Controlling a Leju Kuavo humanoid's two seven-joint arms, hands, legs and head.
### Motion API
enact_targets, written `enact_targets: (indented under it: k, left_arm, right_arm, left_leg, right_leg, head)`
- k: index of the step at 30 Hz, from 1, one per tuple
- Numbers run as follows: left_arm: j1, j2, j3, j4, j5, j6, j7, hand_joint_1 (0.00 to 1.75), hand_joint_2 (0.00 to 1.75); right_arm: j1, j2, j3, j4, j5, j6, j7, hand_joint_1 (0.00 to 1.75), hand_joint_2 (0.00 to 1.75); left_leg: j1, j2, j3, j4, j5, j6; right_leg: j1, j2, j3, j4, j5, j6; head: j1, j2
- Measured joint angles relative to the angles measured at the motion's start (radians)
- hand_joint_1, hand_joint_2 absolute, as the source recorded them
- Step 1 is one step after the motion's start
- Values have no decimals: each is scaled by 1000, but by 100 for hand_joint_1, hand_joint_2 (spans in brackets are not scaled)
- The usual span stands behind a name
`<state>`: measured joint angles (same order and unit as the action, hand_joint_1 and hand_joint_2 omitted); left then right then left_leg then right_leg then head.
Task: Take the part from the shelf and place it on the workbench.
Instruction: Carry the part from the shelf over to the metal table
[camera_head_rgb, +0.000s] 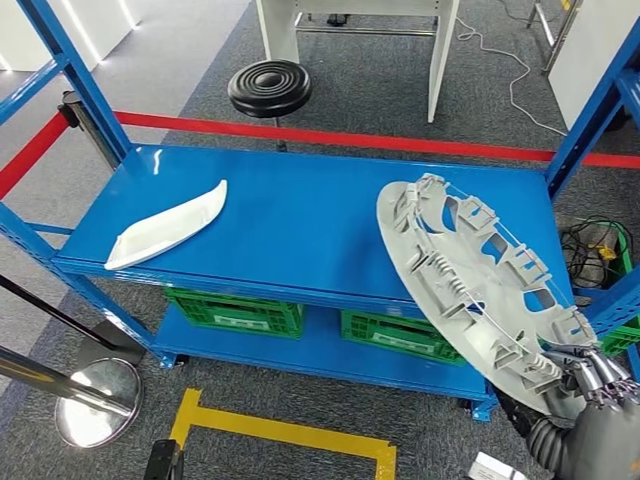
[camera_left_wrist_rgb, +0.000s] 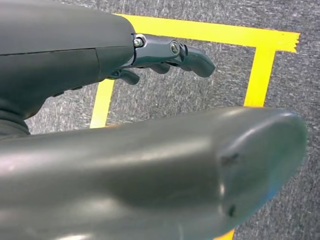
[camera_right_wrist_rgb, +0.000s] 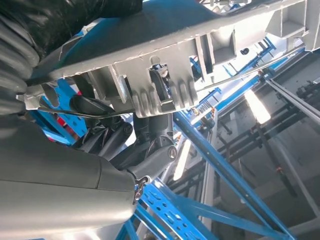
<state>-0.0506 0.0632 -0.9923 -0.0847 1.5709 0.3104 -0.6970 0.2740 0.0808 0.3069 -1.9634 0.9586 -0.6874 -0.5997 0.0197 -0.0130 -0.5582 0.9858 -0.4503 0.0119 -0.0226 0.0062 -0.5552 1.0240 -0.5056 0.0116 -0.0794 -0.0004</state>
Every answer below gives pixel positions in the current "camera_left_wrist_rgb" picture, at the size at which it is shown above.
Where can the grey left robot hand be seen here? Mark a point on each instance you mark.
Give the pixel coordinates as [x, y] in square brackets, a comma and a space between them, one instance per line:
[62, 49]

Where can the grey left robot leg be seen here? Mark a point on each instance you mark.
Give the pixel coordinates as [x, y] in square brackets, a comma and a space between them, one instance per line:
[149, 182]

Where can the yellow floor tape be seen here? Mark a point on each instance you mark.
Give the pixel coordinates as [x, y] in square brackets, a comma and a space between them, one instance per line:
[200, 30]

